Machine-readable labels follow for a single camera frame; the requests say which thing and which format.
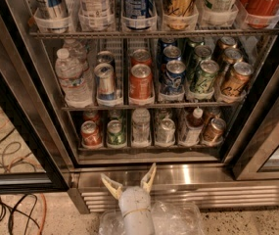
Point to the silver blue can front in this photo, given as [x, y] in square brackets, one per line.
[105, 81]

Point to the left sliding glass door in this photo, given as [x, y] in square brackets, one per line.
[11, 147]

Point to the orange soda can front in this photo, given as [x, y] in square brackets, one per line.
[140, 82]

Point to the tall blue silver can top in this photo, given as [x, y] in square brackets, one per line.
[51, 16]

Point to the copper can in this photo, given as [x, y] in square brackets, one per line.
[214, 130]
[212, 112]

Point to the red can bottom rear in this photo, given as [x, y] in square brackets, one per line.
[92, 115]

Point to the green can bottom front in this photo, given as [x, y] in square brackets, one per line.
[115, 133]

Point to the green can middle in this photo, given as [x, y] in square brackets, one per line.
[201, 52]

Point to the green can bottom rear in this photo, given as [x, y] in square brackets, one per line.
[116, 115]

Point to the front water bottle middle shelf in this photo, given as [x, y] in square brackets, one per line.
[70, 73]

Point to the tall gold can top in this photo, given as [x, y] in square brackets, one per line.
[177, 12]

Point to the copper can bottom front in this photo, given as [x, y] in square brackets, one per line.
[214, 130]

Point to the copper can bottom rear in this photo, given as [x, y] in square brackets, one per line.
[212, 112]

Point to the red cola can top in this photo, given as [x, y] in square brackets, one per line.
[260, 13]

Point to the clear water bottle bottom shelf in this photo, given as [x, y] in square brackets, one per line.
[141, 127]

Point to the gold can middle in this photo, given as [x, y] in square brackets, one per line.
[229, 57]

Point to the silver blue can rear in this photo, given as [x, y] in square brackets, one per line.
[105, 57]

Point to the white label bottle top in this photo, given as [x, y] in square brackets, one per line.
[99, 13]

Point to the green white can top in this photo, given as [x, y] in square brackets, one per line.
[218, 12]

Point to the stainless steel fridge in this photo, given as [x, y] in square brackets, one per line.
[226, 175]

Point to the gold can front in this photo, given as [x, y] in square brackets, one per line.
[236, 79]

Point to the silver can bottom front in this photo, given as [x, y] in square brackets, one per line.
[165, 131]

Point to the orange soda can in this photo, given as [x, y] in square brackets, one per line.
[140, 82]
[141, 56]

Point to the blue can middle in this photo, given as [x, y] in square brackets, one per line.
[170, 53]

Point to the right sliding glass door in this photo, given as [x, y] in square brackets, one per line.
[265, 141]

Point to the silver can bottom rear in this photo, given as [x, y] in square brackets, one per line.
[163, 113]

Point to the rear water bottle middle shelf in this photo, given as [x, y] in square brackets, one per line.
[77, 50]

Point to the brown juice bottle white cap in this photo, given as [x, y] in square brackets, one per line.
[191, 125]

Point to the blue white can top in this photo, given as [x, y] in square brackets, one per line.
[138, 13]

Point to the orange soda can rear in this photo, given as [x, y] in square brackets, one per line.
[141, 56]

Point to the gold can rear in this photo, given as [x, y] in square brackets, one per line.
[225, 42]

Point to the red can bottom front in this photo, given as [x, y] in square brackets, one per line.
[90, 133]

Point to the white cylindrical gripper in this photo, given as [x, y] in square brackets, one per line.
[133, 198]

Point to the sliding glass door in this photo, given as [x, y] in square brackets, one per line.
[11, 147]
[265, 141]

